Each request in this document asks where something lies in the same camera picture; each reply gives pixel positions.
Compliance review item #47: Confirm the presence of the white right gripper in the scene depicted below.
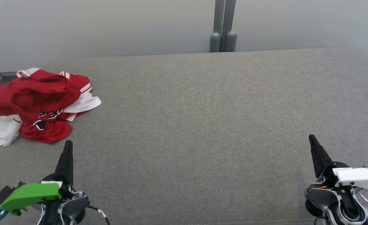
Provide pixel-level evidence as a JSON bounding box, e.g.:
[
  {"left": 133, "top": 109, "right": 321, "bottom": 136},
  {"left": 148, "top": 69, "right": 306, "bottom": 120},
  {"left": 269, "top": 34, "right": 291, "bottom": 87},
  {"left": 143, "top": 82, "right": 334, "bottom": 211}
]
[{"left": 308, "top": 134, "right": 368, "bottom": 192}]

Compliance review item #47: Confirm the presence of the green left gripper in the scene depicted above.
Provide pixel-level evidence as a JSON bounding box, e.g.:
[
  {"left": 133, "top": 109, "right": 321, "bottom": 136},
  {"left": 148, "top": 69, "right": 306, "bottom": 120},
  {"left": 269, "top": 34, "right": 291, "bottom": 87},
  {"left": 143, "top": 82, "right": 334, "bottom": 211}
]
[{"left": 1, "top": 140, "right": 76, "bottom": 217}]

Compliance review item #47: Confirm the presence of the red white basketball jersey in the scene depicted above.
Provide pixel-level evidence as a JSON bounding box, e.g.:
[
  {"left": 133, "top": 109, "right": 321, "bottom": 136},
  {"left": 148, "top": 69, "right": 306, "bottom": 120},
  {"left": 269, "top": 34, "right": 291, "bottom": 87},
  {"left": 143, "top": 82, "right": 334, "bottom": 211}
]
[{"left": 0, "top": 68, "right": 102, "bottom": 147}]

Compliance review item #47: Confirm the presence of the grey double partition post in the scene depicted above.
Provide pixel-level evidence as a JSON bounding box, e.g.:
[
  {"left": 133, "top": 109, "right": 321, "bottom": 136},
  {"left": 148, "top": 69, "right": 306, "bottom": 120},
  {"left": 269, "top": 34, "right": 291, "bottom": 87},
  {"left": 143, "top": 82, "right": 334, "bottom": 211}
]
[{"left": 209, "top": 0, "right": 237, "bottom": 53}]

